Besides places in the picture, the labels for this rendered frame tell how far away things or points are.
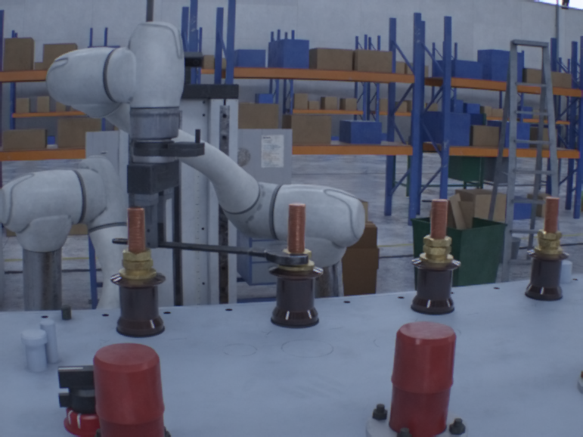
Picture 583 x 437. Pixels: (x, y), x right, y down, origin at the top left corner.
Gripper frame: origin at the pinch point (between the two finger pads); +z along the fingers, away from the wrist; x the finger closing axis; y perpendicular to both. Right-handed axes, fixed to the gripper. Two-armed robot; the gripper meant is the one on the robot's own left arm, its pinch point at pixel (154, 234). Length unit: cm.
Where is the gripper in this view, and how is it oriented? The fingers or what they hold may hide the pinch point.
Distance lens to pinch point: 126.4
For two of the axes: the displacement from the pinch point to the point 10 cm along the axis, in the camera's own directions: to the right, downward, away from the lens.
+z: -0.2, 9.9, 1.7
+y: -9.8, -0.6, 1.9
